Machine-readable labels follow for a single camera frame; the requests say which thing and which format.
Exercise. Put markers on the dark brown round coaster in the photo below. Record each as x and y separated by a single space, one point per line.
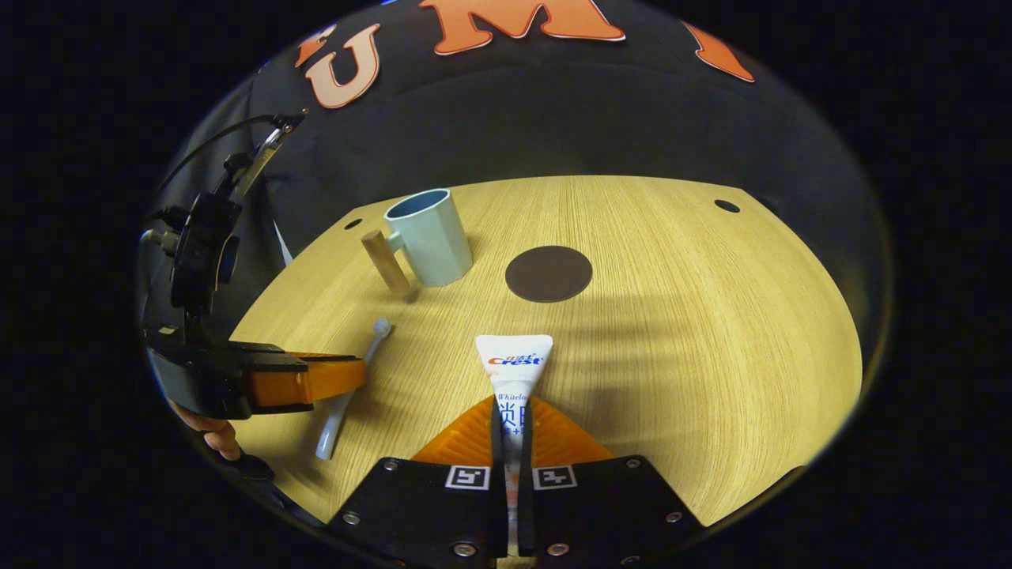
549 273

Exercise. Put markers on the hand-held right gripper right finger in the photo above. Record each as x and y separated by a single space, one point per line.
609 510

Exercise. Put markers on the black backdrop cloth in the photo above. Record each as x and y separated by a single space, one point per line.
553 118

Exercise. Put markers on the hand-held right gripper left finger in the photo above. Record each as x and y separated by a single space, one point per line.
419 510

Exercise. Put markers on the white toothpaste tube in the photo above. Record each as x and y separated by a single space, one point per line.
514 363

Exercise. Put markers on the pale blue toothbrush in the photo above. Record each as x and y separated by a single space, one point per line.
328 438

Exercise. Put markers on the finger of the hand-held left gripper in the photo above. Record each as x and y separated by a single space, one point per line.
308 383

